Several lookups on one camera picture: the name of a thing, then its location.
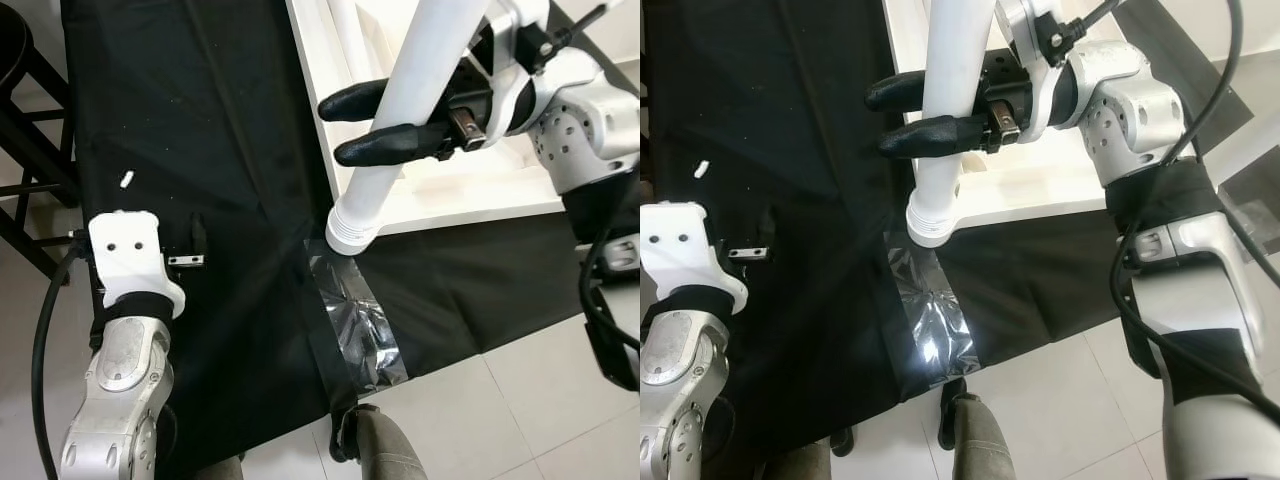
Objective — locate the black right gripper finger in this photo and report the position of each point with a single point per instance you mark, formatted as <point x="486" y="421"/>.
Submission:
<point x="900" y="92"/>
<point x="390" y="145"/>
<point x="355" y="100"/>
<point x="930" y="136"/>

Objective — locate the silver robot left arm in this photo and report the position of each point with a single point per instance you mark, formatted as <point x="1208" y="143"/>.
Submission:
<point x="120" y="380"/>
<point x="680" y="380"/>

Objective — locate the black tablecloth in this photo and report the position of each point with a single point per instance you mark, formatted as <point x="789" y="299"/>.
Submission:
<point x="230" y="120"/>
<point x="800" y="120"/>

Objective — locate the black metal stool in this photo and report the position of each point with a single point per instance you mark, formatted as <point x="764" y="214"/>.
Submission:
<point x="10" y="40"/>

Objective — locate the flat clear tape patch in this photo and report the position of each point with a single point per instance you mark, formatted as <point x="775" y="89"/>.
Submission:
<point x="1250" y="215"/>

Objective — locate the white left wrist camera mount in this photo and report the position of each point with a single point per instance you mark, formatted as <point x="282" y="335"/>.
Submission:
<point x="680" y="240"/>
<point x="125" y="250"/>

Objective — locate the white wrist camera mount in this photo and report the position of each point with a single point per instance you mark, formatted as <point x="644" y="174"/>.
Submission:
<point x="520" y="30"/>
<point x="125" y="250"/>
<point x="680" y="240"/>
<point x="1040" y="30"/>

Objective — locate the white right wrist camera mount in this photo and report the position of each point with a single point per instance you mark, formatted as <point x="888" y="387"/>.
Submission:
<point x="1040" y="30"/>
<point x="520" y="30"/>

